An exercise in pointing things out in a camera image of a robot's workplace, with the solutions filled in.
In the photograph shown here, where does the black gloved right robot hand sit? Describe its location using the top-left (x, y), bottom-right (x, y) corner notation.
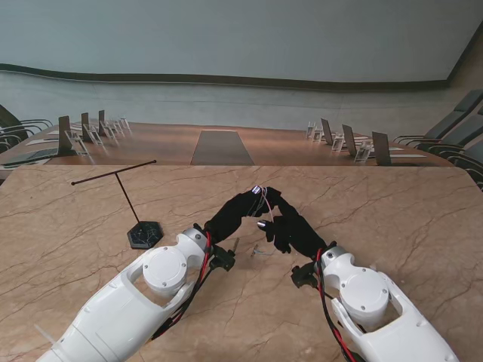
top-left (256, 186), bottom-right (337, 262)

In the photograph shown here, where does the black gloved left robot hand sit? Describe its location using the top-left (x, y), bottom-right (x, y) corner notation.
top-left (203, 186), bottom-right (268, 245)

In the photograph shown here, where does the thin white cable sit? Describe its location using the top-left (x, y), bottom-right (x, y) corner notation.
top-left (251, 184), bottom-right (277, 259)

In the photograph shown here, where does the black T-bar rack hexagon base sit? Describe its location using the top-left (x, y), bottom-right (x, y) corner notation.
top-left (70, 159), bottom-right (166, 250)

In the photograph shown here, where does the brown wooden conference table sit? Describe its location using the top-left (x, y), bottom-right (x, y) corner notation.
top-left (0, 121), bottom-right (460, 169)

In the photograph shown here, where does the dark grey office chair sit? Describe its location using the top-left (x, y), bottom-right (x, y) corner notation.
top-left (426, 109), bottom-right (483, 158)
top-left (393, 89), bottom-right (483, 146)
top-left (0, 131), bottom-right (24, 155)
top-left (0, 104), bottom-right (54, 143)
top-left (451, 137), bottom-right (483, 190)

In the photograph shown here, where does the grey desk pad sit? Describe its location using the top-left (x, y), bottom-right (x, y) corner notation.
top-left (0, 147), bottom-right (60, 167)

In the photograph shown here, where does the red black left arm cable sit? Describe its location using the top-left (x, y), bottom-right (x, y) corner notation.
top-left (150, 231), bottom-right (213, 341)

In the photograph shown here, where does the red black arm cable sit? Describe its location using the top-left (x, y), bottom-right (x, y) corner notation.
top-left (315, 250), bottom-right (364, 362)
top-left (150, 231), bottom-right (213, 341)

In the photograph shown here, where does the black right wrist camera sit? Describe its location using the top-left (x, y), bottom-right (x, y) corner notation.
top-left (290, 263), bottom-right (318, 290)

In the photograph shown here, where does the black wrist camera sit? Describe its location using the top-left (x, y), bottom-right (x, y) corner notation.
top-left (211, 247), bottom-right (237, 273)
top-left (290, 263), bottom-right (318, 290)

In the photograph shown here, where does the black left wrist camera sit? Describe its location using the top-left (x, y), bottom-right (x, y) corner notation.
top-left (211, 247), bottom-right (237, 273)

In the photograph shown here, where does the red black right arm cable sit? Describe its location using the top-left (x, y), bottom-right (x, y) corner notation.
top-left (315, 250), bottom-right (364, 362)

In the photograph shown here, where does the white left arm cable tie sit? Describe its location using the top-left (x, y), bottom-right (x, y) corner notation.
top-left (33, 323), bottom-right (63, 350)

